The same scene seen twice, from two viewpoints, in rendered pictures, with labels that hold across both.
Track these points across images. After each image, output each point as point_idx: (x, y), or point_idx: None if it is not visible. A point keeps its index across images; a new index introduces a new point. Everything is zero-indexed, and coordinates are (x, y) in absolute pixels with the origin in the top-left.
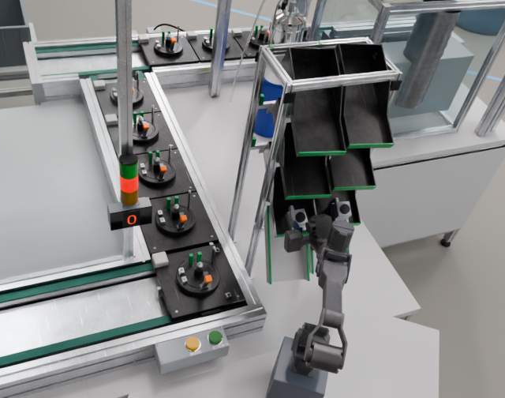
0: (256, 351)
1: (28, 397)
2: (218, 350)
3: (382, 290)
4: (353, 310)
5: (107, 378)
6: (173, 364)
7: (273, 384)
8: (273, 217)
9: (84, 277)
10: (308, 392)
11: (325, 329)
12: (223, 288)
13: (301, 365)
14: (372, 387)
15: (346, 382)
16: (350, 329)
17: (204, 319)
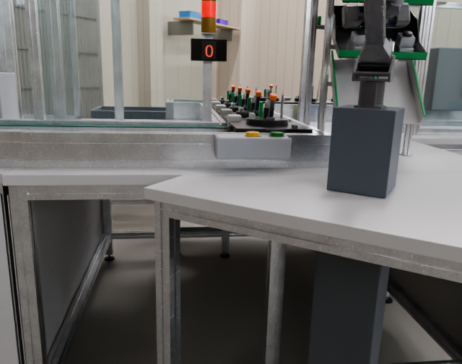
0: (324, 172)
1: (88, 168)
2: (279, 141)
3: None
4: (439, 169)
5: (165, 169)
6: (230, 144)
7: (333, 118)
8: (336, 46)
9: (166, 126)
10: (375, 114)
11: (387, 38)
12: (291, 126)
13: (364, 88)
14: None
15: (434, 188)
16: (436, 174)
17: (268, 133)
